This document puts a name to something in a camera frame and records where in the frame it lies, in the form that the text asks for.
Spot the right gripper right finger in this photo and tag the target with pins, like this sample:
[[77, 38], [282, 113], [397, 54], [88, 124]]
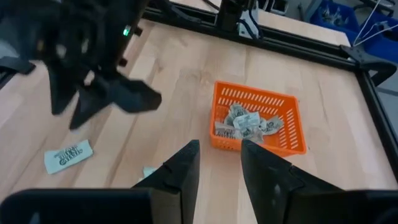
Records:
[[264, 180]]

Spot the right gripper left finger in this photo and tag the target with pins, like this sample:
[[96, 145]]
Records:
[[186, 174]]

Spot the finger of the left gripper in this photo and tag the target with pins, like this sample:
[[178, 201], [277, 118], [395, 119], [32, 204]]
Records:
[[133, 95], [87, 109]]

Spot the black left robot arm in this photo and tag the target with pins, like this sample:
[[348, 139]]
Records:
[[228, 14]]

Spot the orange plastic basket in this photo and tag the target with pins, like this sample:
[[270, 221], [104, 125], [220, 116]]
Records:
[[224, 143]]

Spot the blue plastic storage bin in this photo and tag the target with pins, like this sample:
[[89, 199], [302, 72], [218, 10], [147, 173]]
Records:
[[382, 49], [349, 21]]

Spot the white arm base bracket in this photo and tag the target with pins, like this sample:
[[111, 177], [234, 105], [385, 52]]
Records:
[[248, 23]]

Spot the black aluminium frame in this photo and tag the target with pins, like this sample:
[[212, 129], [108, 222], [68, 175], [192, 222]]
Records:
[[295, 43]]

